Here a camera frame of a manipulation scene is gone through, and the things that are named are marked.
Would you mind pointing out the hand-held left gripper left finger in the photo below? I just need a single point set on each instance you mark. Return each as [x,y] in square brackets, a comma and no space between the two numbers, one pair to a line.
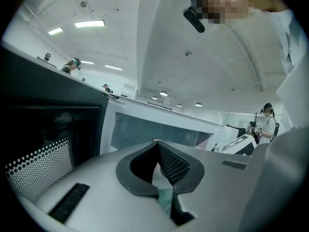
[96,182]

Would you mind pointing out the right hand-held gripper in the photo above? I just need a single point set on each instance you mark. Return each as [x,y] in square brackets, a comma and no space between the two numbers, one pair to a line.
[243,146]

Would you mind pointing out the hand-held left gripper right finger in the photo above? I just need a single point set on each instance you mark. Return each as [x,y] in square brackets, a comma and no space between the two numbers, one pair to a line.
[217,190]

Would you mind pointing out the white microwave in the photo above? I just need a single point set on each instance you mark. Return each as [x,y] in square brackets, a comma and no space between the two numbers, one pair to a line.
[144,110]

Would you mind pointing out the person's striped white shirt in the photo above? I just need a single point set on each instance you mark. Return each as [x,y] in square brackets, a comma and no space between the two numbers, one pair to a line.
[294,105]

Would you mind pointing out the long ceiling light panel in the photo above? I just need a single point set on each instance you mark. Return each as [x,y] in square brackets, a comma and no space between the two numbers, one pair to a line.
[113,67]
[55,31]
[89,24]
[87,62]

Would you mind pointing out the person's head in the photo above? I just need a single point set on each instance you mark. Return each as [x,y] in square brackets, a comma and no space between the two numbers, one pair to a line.
[222,1]

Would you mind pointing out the black head camera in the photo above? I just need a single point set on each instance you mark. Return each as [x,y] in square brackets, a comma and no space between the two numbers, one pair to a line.
[194,19]

